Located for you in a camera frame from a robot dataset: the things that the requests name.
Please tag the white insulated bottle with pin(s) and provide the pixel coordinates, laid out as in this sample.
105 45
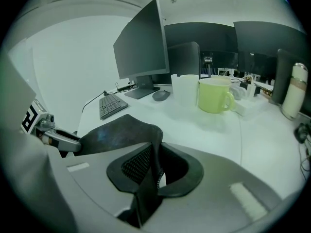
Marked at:
295 91

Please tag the black computer monitor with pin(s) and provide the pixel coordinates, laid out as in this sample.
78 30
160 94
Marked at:
143 47

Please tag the dark grey computer mouse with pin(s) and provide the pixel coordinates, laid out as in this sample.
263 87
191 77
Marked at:
161 95

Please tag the light green mug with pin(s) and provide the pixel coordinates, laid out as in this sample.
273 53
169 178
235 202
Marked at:
212 96

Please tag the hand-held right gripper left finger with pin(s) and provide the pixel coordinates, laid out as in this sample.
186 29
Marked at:
97 176

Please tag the black keyboard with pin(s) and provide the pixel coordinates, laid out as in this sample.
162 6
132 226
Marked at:
111 105

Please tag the small white box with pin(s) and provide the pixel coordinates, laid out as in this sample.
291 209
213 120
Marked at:
242 108

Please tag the white plastic cup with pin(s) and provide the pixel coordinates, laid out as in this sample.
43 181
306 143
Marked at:
175 88
188 90

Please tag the dark blurry plastic part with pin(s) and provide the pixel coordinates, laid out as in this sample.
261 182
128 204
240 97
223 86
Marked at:
300 133

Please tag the dark grey upright panel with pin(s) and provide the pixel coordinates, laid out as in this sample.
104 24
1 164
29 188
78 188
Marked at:
184 62
281 74

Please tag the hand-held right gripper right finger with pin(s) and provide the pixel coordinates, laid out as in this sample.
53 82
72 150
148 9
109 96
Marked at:
218 178

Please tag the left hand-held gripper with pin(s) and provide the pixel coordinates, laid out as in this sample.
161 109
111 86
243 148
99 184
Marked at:
36 116

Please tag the white charger block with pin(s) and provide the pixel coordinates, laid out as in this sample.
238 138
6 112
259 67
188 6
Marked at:
251 91

